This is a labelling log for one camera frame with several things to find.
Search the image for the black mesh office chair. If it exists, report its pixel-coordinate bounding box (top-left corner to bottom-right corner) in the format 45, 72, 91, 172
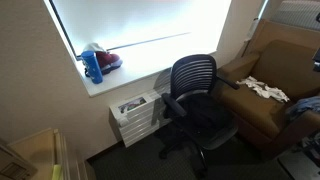
157, 53, 241, 178

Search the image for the brown upholstered couch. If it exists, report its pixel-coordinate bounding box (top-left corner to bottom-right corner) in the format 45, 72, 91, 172
213, 18, 320, 158

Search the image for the colourful sticker on heater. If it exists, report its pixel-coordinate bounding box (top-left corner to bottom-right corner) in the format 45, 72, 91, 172
117, 96, 148, 114

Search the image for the white drawer unit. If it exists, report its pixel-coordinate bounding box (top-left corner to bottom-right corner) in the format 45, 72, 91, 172
108, 75, 173, 148

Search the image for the thin dark window bar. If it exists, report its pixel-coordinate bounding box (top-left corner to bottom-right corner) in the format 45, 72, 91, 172
105, 31, 193, 52

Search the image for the red sneaker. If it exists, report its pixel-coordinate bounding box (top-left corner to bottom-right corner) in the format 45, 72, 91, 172
95, 50, 124, 76

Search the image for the blue water bottle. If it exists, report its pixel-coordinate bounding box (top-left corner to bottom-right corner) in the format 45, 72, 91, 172
80, 49, 104, 85

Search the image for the white cloth behind sneaker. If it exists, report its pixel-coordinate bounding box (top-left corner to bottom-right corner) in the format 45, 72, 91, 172
82, 42, 108, 54

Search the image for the white crumpled cloth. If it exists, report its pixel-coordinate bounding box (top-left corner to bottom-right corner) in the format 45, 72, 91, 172
236, 75, 291, 104

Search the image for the yellow paper slip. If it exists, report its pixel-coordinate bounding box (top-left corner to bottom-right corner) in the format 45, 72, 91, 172
51, 163, 63, 180

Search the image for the blue crumpled garment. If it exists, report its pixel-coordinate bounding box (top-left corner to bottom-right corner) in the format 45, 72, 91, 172
285, 95, 320, 122

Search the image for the white window blind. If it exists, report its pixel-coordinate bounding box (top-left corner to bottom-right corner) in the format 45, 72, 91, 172
269, 0, 320, 33

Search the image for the dark glass side table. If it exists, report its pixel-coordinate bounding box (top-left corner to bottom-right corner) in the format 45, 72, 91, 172
277, 148, 320, 180

